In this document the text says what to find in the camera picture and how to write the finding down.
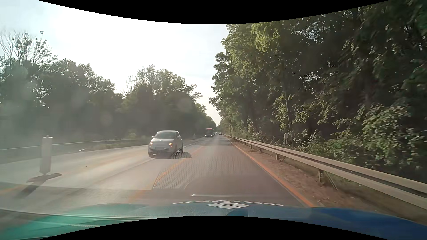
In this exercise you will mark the red lorry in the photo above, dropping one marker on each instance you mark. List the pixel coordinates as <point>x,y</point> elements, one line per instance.
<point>209,132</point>

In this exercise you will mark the grey asphalt road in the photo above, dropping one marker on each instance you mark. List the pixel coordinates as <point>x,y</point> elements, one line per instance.
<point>213,166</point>

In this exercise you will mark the white small car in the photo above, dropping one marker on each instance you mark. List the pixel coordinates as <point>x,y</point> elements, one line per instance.
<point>165,143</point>

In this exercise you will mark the dirt verge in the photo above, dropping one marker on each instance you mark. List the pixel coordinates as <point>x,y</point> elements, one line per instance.
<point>297,175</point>

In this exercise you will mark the row of green trees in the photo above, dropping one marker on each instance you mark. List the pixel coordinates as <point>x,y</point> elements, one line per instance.
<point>100,106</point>
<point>320,86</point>

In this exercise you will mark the car's own bonnet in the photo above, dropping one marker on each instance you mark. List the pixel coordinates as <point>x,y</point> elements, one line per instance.
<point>333,221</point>

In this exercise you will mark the small marker post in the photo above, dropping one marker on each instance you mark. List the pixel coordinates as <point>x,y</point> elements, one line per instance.
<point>286,138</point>

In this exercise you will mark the grey metal guard rail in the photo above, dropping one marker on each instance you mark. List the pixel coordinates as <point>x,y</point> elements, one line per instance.
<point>73,144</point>
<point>333,165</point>

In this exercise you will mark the white traffic delineator post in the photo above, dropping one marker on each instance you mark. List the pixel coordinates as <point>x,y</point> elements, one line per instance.
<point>46,156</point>

